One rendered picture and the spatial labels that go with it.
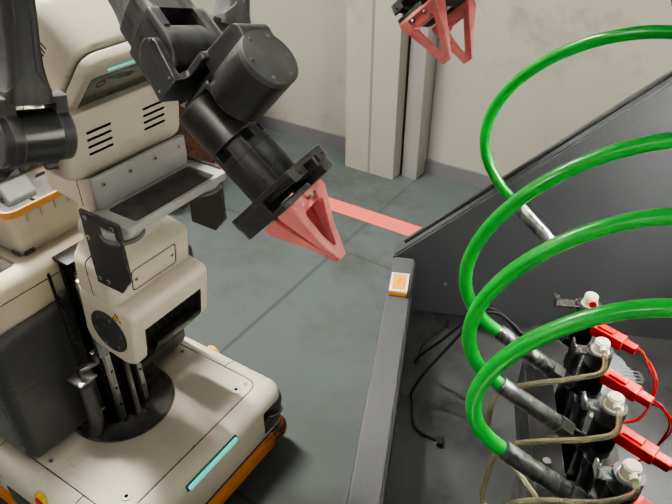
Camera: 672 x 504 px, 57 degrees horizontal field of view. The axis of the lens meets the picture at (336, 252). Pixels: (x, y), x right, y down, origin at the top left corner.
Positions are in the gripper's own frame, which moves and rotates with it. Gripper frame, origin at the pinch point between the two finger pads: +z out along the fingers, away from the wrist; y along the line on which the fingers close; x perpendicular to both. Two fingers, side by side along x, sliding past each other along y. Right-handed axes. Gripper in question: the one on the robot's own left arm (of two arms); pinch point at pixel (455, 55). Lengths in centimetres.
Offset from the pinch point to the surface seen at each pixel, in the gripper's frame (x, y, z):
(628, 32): -20.9, -2.1, 10.1
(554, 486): -7, -25, 48
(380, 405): 22.1, -15.4, 40.0
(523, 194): -12.3, -19.7, 22.5
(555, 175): -15.5, -18.8, 22.1
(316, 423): 125, 48, 55
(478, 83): 110, 197, -56
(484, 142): 0.5, -1.0, 12.4
